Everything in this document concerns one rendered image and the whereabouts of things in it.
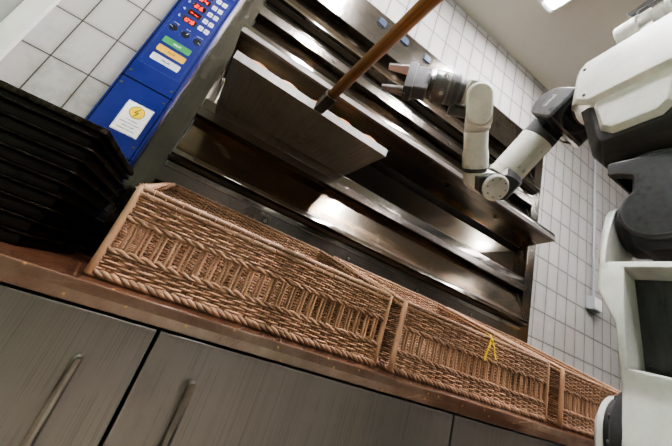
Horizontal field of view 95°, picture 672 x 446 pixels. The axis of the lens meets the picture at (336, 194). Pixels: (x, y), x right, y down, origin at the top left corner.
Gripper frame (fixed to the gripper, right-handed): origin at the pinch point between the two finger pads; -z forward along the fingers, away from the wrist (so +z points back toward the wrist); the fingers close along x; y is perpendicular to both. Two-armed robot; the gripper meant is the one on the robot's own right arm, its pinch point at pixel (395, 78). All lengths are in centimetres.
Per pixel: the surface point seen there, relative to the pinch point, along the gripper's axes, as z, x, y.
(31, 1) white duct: -104, -15, 18
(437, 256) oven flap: 35, -26, -78
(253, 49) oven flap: -52, 7, -6
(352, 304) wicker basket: 7, -63, 1
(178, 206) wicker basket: -25, -59, 23
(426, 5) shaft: 5.7, -13.1, 32.0
